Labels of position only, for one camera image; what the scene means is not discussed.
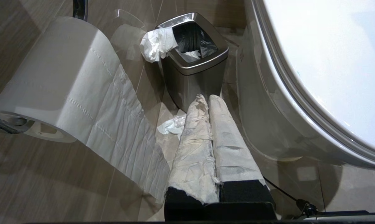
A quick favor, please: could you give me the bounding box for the black cable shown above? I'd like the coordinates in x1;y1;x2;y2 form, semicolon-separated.
262;176;319;217

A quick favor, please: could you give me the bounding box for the small crumpled white tissue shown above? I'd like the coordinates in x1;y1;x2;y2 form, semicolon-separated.
157;114;187;135

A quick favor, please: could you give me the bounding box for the white toilet lid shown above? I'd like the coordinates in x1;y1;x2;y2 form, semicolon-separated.
253;0;375;162

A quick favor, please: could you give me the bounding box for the chrome toilet paper holder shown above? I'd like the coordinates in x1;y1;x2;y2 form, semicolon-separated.
0;0;89;135

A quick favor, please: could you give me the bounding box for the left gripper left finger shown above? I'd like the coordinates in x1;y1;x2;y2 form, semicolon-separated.
165;94;221;206

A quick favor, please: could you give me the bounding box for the white toilet bowl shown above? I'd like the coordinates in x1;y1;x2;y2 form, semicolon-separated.
236;0;375;170

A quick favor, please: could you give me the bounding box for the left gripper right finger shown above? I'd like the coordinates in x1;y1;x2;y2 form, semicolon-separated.
208;95;276;206

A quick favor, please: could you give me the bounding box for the silver trash bin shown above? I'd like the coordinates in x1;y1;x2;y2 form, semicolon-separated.
155;12;229;113

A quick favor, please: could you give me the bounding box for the black bin liner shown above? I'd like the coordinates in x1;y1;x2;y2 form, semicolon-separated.
172;22;218;59

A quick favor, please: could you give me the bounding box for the white toilet paper roll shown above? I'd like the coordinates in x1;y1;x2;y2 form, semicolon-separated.
0;16;171;204

